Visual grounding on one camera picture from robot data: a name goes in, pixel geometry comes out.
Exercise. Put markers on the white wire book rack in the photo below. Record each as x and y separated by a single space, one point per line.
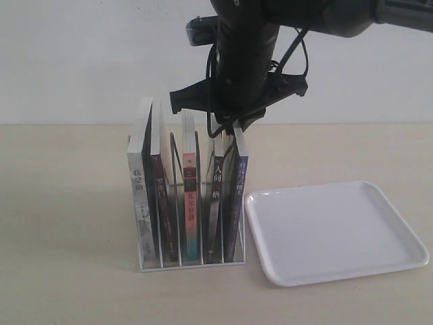
160 264

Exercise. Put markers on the black spine book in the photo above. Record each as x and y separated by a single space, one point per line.
214 175

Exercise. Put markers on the dark red spine book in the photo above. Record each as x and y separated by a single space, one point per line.
163 178

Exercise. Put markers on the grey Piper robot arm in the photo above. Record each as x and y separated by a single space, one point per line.
297 18

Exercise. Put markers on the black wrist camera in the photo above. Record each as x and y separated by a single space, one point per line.
202 31

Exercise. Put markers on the red teal spine book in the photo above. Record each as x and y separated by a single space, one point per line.
190 186

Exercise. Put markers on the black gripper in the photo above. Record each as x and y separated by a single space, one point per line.
241 81

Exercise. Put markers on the grey white spine book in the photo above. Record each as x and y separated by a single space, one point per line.
136 161

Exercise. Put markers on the blue moon cover book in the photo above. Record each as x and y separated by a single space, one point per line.
241 167

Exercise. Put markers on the white plastic tray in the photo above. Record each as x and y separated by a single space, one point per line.
336 231

